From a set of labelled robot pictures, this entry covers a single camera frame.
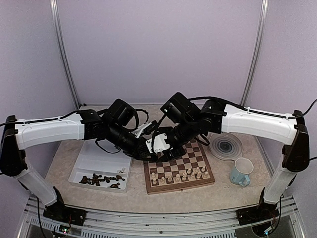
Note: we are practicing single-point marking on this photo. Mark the wooden chess board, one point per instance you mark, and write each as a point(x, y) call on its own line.
point(192, 170)

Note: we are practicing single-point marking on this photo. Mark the white chess queen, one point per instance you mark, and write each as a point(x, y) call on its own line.
point(184, 176)

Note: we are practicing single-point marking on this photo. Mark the aluminium frame post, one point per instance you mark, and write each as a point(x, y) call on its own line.
point(63, 53)
point(256, 51)

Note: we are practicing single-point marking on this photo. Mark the light blue ceramic mug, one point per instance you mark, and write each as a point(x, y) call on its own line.
point(239, 174)

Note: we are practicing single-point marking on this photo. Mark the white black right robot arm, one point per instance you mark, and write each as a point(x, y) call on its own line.
point(286, 132)

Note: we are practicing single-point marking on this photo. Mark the front aluminium rail base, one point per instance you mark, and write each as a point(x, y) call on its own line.
point(109, 224)

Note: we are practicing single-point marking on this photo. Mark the rear aluminium frame rail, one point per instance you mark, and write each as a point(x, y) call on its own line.
point(199, 103)

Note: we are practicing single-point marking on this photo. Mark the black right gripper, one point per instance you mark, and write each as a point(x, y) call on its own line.
point(168, 155)

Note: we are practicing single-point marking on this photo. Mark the blue spiral ceramic plate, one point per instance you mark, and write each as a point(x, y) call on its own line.
point(226, 147)

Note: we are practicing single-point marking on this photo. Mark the white chess king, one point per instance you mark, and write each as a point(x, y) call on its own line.
point(177, 178)

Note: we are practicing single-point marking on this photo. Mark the left aluminium frame post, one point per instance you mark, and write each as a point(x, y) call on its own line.
point(63, 53)

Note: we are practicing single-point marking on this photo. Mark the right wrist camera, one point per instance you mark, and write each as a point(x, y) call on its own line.
point(160, 144)

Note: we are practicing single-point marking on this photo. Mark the right aluminium frame post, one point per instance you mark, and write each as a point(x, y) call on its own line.
point(256, 51)

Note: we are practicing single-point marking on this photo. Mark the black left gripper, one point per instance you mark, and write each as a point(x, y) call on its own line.
point(137, 150)

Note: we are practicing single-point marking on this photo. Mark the white plastic divided tray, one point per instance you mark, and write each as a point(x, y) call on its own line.
point(102, 159)

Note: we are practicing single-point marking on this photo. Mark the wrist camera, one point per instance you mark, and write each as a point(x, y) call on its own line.
point(160, 144)
point(145, 129)

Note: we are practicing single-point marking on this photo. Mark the light chess pieces pile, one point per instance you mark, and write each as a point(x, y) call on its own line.
point(122, 170)

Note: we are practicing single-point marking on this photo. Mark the dark chess pieces pile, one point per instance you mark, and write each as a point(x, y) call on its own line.
point(96, 180)

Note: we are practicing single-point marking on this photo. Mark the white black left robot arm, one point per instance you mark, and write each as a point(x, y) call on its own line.
point(28, 146)

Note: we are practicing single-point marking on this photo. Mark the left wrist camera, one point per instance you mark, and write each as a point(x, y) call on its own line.
point(145, 129)

